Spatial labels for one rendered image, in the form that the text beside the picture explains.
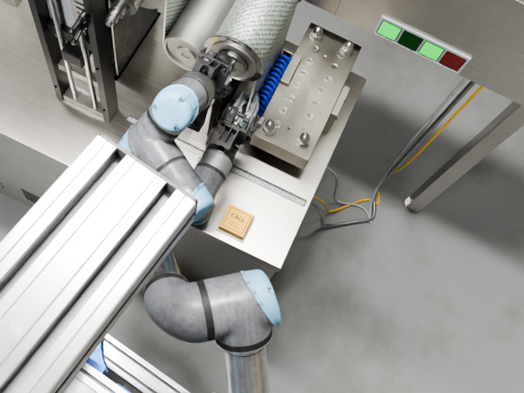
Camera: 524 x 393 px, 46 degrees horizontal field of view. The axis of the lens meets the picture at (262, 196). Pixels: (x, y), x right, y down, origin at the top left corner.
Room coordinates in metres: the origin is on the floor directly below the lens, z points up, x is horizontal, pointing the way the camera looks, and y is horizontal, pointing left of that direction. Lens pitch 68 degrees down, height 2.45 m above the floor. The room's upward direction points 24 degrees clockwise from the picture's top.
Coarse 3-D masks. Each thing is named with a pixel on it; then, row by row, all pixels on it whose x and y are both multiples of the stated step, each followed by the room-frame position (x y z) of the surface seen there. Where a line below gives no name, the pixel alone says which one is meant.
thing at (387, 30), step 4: (384, 24) 1.09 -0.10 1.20; (388, 24) 1.09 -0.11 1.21; (380, 28) 1.09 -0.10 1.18; (384, 28) 1.09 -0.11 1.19; (388, 28) 1.09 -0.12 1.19; (392, 28) 1.09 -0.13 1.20; (396, 28) 1.09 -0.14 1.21; (380, 32) 1.09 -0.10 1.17; (384, 32) 1.09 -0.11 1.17; (388, 32) 1.09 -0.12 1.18; (392, 32) 1.09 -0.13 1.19; (396, 32) 1.09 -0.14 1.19; (384, 36) 1.09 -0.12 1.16; (388, 36) 1.09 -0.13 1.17; (392, 36) 1.09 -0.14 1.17; (396, 36) 1.08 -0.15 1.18
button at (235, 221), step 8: (232, 208) 0.56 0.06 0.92; (224, 216) 0.53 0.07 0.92; (232, 216) 0.54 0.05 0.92; (240, 216) 0.55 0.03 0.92; (248, 216) 0.56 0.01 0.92; (224, 224) 0.51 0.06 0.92; (232, 224) 0.52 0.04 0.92; (240, 224) 0.53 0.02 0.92; (248, 224) 0.54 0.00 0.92; (232, 232) 0.50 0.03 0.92; (240, 232) 0.51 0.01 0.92
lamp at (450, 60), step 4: (448, 52) 1.08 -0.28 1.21; (444, 56) 1.08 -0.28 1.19; (448, 56) 1.08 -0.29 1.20; (452, 56) 1.08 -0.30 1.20; (456, 56) 1.08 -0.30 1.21; (444, 60) 1.08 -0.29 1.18; (448, 60) 1.08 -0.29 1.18; (452, 60) 1.08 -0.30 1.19; (456, 60) 1.08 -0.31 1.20; (460, 60) 1.08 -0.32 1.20; (464, 60) 1.08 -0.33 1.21; (444, 64) 1.08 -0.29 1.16; (448, 64) 1.08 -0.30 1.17; (452, 64) 1.08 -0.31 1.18; (456, 64) 1.08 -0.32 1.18; (460, 64) 1.08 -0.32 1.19; (452, 68) 1.08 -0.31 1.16; (456, 68) 1.08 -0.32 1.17
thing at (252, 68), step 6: (222, 42) 0.77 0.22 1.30; (216, 48) 0.77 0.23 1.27; (222, 48) 0.77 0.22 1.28; (228, 48) 0.77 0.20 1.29; (234, 48) 0.77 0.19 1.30; (240, 48) 0.77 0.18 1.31; (240, 54) 0.77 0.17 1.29; (246, 54) 0.77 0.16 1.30; (246, 60) 0.77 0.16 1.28; (252, 60) 0.77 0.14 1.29; (252, 66) 0.77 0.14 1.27; (246, 72) 0.77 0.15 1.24; (252, 72) 0.77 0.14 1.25; (246, 78) 0.77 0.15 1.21
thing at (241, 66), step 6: (222, 54) 0.75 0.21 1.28; (228, 54) 0.76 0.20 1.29; (234, 54) 0.76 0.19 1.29; (228, 60) 0.75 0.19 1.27; (240, 60) 0.76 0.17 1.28; (234, 66) 0.76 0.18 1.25; (240, 66) 0.75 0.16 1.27; (246, 66) 0.76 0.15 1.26; (234, 72) 0.75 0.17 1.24; (240, 72) 0.75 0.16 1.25
